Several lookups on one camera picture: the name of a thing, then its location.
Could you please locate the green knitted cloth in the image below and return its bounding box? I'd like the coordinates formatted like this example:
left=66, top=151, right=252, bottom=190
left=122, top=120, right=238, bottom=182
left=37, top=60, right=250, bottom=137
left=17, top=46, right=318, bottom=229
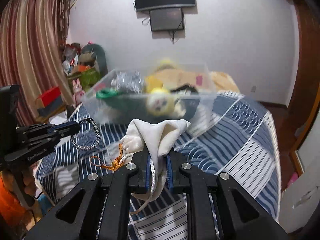
left=96, top=88, right=148, bottom=120

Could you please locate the white drawstring cloth bag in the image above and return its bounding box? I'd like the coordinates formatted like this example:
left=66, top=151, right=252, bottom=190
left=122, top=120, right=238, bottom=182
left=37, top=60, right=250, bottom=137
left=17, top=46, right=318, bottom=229
left=120, top=119, right=190, bottom=215

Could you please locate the silver metallic scrubber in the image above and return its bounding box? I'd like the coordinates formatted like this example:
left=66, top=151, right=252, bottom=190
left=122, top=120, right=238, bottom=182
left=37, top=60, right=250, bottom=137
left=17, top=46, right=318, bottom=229
left=111, top=70, right=144, bottom=94

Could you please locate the yellow green sponge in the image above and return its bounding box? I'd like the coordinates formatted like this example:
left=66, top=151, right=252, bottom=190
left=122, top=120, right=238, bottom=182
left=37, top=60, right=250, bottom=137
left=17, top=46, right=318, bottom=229
left=144, top=75, right=163, bottom=93

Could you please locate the yellow white plush doll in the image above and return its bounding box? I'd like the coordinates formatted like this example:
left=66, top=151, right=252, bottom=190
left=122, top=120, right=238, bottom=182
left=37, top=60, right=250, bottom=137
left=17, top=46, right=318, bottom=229
left=145, top=88, right=175, bottom=116

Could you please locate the clear plastic storage box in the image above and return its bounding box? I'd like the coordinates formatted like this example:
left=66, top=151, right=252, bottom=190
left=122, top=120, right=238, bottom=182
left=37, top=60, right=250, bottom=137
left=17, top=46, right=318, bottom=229
left=83, top=62, right=216, bottom=125

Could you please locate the person's hand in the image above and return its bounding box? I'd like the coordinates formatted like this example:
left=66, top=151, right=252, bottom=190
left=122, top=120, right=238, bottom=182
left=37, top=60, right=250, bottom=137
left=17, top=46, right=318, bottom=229
left=22, top=167, right=37, bottom=196

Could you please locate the pink rabbit toy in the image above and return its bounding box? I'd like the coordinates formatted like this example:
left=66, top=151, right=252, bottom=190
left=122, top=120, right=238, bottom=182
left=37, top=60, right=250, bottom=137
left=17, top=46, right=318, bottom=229
left=72, top=79, right=85, bottom=106

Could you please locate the red and blue box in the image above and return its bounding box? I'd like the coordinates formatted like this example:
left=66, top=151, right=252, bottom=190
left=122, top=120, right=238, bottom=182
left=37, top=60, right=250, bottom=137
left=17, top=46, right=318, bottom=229
left=35, top=87, right=63, bottom=117

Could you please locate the green storage box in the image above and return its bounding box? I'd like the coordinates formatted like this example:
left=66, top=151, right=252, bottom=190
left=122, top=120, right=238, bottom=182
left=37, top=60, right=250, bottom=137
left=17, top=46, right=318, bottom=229
left=66, top=68, right=101, bottom=91

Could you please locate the blue white patterned bedspread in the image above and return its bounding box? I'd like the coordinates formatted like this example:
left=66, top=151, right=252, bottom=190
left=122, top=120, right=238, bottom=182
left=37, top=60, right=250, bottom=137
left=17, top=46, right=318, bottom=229
left=35, top=91, right=281, bottom=239

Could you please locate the grey green plush toy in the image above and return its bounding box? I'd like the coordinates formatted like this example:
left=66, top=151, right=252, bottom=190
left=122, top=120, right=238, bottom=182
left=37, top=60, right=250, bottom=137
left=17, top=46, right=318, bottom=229
left=80, top=43, right=108, bottom=76

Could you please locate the white panel with cutouts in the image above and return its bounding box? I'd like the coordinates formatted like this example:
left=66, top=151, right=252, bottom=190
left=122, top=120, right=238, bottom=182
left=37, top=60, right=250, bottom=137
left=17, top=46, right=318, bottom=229
left=279, top=157, right=320, bottom=233

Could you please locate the striped red beige curtain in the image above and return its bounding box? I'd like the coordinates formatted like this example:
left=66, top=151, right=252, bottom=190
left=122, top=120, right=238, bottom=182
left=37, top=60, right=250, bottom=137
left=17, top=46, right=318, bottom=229
left=1, top=0, right=73, bottom=126

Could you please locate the beige patchwork blanket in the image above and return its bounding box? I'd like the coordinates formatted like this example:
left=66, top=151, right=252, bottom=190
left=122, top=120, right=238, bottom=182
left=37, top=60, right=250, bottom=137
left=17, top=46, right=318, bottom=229
left=151, top=69, right=240, bottom=93

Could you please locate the yellow curved pillow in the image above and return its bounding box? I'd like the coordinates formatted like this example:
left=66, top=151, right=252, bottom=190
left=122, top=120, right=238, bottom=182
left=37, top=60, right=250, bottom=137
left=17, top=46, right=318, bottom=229
left=155, top=59, right=180, bottom=72

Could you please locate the wooden door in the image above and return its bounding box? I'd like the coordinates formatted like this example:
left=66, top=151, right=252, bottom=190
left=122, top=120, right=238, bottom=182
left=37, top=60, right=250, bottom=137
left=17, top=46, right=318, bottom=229
left=289, top=3, right=319, bottom=153

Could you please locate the black white braided cord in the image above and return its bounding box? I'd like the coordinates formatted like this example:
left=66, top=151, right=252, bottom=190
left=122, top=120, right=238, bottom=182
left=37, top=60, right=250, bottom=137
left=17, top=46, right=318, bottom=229
left=70, top=117, right=102, bottom=151

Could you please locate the orange tassel cord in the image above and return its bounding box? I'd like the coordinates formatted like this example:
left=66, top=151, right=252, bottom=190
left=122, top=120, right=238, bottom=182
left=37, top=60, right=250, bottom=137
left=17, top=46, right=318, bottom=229
left=89, top=143, right=125, bottom=172

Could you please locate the small wall monitor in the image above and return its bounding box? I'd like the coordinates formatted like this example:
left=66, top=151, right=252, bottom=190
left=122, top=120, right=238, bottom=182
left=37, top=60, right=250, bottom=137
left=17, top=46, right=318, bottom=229
left=150, top=8, right=184, bottom=31

